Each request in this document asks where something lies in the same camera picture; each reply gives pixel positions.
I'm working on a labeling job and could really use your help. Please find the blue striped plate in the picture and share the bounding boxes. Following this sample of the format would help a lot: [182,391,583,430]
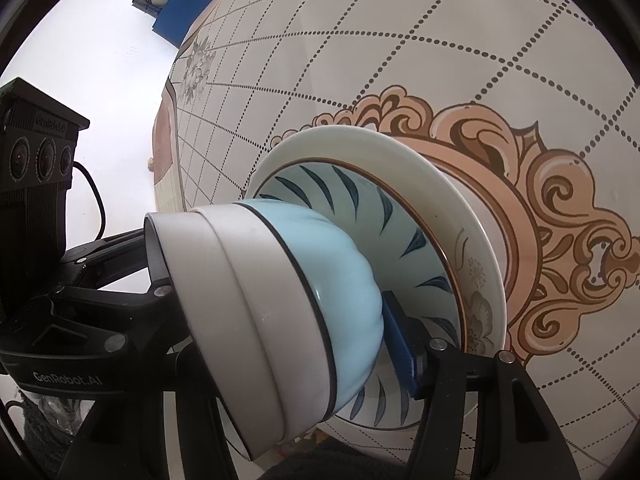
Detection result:
[252,160,466,431]

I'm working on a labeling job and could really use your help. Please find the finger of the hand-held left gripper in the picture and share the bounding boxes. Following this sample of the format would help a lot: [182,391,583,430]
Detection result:
[60,229,150,281]
[45,282,191,356]

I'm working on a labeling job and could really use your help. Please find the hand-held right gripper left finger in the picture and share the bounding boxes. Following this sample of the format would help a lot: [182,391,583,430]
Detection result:
[65,340,261,480]

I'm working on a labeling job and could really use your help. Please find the plain white bowl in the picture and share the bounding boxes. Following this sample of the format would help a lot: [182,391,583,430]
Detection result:
[200,205,323,448]

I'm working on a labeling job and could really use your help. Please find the black cable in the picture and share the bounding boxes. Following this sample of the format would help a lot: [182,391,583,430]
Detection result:
[72,160,107,241]

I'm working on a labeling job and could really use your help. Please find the table with patterned cloth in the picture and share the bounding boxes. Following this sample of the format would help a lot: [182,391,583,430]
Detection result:
[162,0,640,480]

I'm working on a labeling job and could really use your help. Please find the black-rimmed bowl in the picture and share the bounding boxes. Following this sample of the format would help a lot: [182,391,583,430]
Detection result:
[144,207,286,462]
[235,199,386,423]

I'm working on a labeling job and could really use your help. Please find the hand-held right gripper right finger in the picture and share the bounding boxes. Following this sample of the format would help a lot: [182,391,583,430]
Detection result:
[382,292,583,480]

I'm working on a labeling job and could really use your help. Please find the plain white plate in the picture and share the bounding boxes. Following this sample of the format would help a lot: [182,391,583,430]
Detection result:
[242,126,508,428]

